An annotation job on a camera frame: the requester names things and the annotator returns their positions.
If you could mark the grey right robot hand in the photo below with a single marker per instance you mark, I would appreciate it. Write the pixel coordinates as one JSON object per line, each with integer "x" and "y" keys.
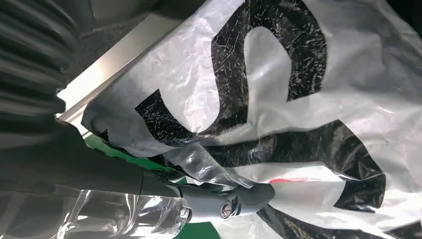
{"x": 82, "y": 168}

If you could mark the clear plastic film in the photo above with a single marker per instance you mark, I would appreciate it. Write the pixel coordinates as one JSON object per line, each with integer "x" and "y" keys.
{"x": 108, "y": 217}

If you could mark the silver conveyor frame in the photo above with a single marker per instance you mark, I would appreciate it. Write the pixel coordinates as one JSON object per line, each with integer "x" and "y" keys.
{"x": 108, "y": 66}

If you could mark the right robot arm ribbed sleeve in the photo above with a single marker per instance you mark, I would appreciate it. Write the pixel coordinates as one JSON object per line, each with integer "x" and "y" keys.
{"x": 29, "y": 66}

